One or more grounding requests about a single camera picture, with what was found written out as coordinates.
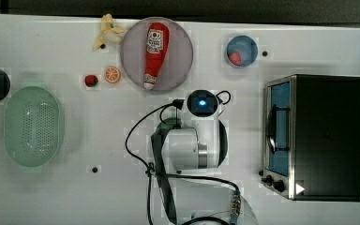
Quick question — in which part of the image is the green perforated colander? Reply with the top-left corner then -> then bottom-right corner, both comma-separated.
4,86 -> 65,167

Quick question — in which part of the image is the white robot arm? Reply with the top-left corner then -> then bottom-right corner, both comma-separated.
151,90 -> 258,225

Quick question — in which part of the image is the silver toaster oven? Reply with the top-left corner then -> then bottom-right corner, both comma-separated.
259,74 -> 360,202

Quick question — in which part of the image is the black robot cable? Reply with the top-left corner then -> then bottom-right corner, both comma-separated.
125,90 -> 242,225

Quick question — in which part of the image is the red strawberry in bowl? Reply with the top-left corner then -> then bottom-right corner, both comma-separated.
229,52 -> 242,67

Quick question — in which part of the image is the yellow plush banana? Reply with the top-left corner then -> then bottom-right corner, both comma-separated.
93,14 -> 125,51

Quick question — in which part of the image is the blue bowl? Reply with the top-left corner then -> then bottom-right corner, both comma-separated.
226,36 -> 258,68

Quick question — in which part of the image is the red plush ketchup bottle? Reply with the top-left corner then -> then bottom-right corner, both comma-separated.
143,22 -> 170,90

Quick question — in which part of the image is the orange slice toy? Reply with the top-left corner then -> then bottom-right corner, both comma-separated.
104,67 -> 122,83

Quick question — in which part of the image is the grey round plate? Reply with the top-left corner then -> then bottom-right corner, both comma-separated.
120,17 -> 193,91

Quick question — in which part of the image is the red strawberry toy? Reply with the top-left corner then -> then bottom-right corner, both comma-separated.
84,75 -> 98,87

